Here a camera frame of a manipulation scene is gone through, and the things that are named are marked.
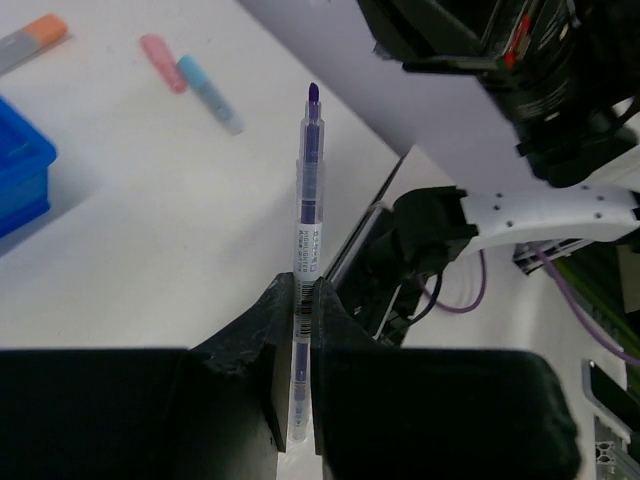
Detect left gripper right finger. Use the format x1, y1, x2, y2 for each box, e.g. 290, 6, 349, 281
311, 280, 582, 479

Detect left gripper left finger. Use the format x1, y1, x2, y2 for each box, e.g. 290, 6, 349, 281
1, 273, 294, 479

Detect blue compartment tray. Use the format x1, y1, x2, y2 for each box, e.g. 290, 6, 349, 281
1, 99, 58, 253

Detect blue cap clear highlighter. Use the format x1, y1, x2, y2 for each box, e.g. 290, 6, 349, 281
176, 55, 244, 135

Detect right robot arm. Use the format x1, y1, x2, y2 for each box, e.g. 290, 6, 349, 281
359, 1, 639, 187

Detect pink highlighter right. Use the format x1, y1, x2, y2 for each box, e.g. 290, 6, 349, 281
139, 34, 187, 93

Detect orange cap grey highlighter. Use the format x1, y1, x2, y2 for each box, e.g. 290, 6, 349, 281
1, 14, 68, 75

